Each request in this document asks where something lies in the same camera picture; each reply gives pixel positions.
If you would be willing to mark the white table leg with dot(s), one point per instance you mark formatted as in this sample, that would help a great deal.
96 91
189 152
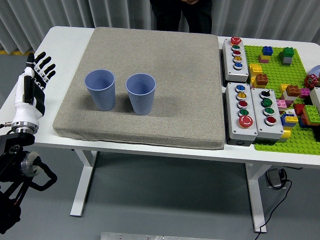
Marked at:
83 187
257 200

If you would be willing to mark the red valve wheel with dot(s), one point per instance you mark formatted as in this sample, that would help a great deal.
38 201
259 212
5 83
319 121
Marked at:
310 81

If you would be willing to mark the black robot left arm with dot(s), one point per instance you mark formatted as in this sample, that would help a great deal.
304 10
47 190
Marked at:
12 155

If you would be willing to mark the magenta toy brick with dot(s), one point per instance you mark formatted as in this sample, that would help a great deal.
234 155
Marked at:
304 93

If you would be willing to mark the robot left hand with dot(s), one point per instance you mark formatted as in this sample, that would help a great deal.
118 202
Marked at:
25 110

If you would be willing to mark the yellow round toy brick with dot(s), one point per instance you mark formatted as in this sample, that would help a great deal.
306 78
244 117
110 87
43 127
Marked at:
283 135

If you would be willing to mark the grey toy brick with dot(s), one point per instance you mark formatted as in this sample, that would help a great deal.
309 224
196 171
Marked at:
287 60

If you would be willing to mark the person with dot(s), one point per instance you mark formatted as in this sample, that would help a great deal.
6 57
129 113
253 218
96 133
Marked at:
170 15

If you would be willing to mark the white printed toy tile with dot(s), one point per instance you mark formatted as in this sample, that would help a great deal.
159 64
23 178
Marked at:
290 111

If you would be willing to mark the grey pleated curtain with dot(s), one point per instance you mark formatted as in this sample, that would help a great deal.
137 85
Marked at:
50 12

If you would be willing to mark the pale blue plate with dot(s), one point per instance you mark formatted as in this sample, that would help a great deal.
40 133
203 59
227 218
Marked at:
316 71

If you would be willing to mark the large green toy brick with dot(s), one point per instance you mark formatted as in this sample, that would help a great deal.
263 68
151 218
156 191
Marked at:
311 114

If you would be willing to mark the small yellow toy brick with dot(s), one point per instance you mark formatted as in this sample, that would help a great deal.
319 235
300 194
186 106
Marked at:
253 80
282 88
265 57

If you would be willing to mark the pink toy brick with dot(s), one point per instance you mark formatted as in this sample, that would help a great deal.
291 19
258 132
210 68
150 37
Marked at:
281 103
262 60

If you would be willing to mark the grey power adapter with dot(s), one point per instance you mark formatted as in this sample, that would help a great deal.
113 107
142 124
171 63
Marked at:
274 178

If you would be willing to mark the blue ribbed plastic cup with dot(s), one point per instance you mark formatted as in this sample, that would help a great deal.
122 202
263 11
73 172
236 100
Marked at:
100 97
141 100

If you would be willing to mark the white box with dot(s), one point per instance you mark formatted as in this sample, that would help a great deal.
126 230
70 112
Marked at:
316 97

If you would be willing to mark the grey five-button control box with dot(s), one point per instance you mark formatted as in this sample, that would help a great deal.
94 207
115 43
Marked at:
232 120
228 62

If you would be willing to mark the flat yellow toy brick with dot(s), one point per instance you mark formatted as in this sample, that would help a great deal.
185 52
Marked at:
292 119

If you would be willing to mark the red sloped toy brick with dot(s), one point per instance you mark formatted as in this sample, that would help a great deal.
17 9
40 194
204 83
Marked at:
298 109

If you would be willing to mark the white toy brick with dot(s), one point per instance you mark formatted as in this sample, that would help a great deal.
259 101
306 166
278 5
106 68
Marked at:
287 97

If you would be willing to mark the large yellow toy brick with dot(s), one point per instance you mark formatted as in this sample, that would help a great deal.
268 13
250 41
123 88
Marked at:
255 68

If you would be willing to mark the green studded baseplate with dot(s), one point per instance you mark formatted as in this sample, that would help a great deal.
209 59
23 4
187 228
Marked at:
275 72

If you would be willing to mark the orange toy brick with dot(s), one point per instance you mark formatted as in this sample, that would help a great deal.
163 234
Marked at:
261 80
292 90

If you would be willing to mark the grey-brown cushion mat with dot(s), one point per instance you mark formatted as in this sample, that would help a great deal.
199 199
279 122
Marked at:
162 75

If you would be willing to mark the yellow black floor tape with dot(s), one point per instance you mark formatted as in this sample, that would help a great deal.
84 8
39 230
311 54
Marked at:
2 51

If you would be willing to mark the person's left hand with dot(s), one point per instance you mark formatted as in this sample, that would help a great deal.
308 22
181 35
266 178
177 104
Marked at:
190 1

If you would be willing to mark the grey four-button control box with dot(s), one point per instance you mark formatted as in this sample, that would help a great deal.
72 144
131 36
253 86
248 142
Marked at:
257 115

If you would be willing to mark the blue toy brick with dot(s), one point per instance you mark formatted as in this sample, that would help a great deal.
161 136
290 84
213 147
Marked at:
267 50
286 123

